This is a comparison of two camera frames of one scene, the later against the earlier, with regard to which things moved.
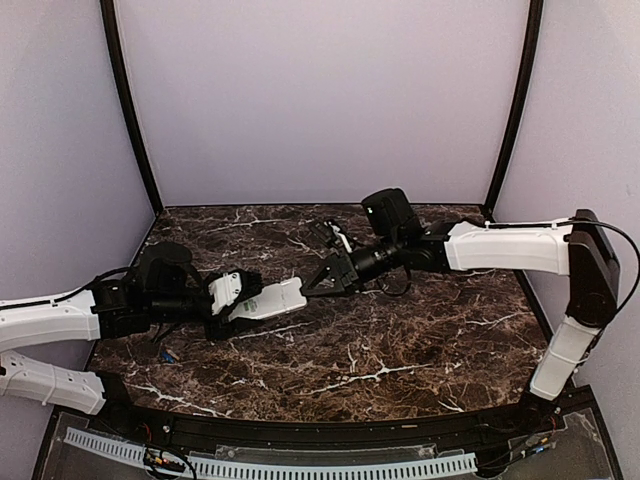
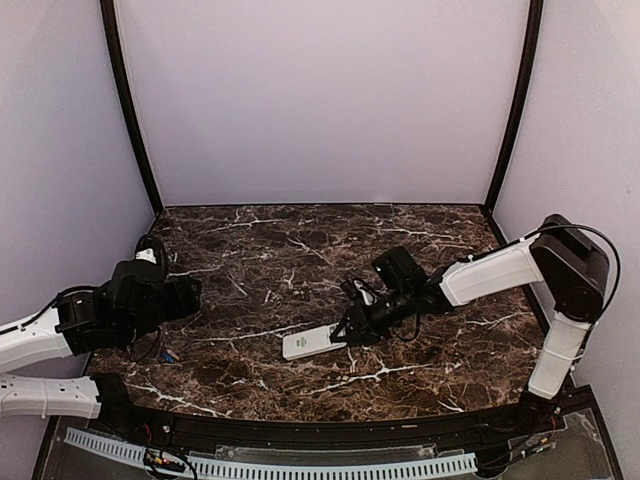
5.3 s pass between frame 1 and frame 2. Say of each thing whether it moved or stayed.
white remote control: moved
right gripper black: moved
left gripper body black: moved
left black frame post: stayed
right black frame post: stayed
